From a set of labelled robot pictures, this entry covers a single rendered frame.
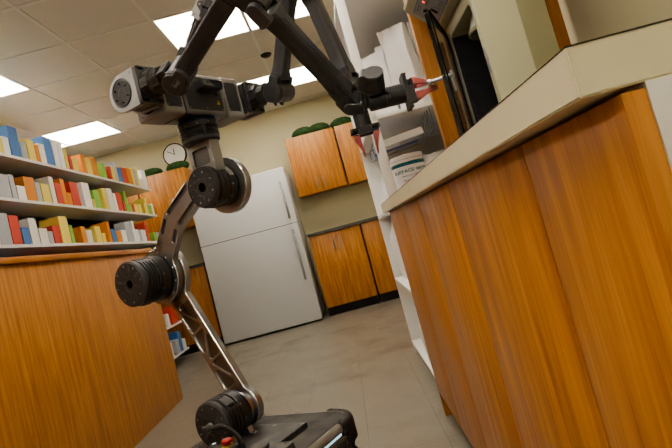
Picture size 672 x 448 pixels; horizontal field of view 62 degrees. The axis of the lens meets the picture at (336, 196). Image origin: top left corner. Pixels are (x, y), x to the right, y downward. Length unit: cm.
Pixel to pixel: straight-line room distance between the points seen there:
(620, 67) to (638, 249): 14
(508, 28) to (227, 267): 526
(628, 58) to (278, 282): 603
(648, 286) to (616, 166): 10
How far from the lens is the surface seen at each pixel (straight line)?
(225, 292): 649
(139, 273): 220
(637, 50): 47
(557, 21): 207
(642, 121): 46
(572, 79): 45
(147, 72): 180
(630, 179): 48
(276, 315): 643
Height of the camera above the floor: 85
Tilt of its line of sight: 4 degrees up
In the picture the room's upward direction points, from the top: 15 degrees counter-clockwise
